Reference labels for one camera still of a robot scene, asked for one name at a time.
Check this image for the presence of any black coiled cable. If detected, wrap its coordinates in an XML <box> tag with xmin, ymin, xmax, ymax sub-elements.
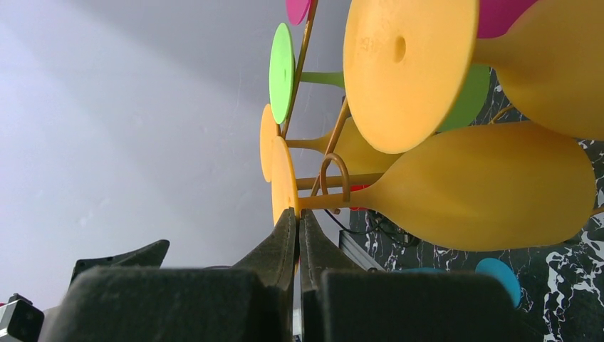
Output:
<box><xmin>323</xmin><ymin>209</ymin><xmax>421</xmax><ymax>249</ymax></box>

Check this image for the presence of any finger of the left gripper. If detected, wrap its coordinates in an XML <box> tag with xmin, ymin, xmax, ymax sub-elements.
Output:
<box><xmin>70</xmin><ymin>239</ymin><xmax>170</xmax><ymax>284</ymax></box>

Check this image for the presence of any orange glass yellow base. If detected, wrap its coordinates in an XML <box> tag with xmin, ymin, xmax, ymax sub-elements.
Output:
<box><xmin>259</xmin><ymin>103</ymin><xmax>402</xmax><ymax>184</ymax></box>
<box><xmin>343</xmin><ymin>0</ymin><xmax>604</xmax><ymax>155</ymax></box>
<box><xmin>271</xmin><ymin>121</ymin><xmax>597</xmax><ymax>252</ymax></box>

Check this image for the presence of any gold wire glass rack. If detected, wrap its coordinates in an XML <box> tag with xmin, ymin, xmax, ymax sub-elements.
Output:
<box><xmin>281</xmin><ymin>0</ymin><xmax>520</xmax><ymax>216</ymax></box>

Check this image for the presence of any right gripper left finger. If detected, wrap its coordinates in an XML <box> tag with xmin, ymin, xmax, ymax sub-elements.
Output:
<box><xmin>46</xmin><ymin>209</ymin><xmax>298</xmax><ymax>341</ymax></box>

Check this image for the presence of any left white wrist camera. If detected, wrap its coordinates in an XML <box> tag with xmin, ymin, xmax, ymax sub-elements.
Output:
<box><xmin>1</xmin><ymin>293</ymin><xmax>45</xmax><ymax>342</ymax></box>

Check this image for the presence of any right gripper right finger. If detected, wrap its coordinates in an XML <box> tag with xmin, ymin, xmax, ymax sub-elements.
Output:
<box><xmin>299</xmin><ymin>210</ymin><xmax>538</xmax><ymax>341</ymax></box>

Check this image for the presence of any blue wine glass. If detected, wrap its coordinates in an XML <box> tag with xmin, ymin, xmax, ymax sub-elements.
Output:
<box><xmin>392</xmin><ymin>258</ymin><xmax>521</xmax><ymax>310</ymax></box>

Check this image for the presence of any green wine glass pale base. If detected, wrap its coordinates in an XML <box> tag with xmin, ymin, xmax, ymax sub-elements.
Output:
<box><xmin>269</xmin><ymin>23</ymin><xmax>491</xmax><ymax>132</ymax></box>

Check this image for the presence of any magenta wine glass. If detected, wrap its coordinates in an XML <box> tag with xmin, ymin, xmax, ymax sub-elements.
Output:
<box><xmin>284</xmin><ymin>0</ymin><xmax>537</xmax><ymax>38</ymax></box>

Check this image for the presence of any red wine glass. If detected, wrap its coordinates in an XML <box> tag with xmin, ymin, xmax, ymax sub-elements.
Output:
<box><xmin>349</xmin><ymin>185</ymin><xmax>371</xmax><ymax>211</ymax></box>

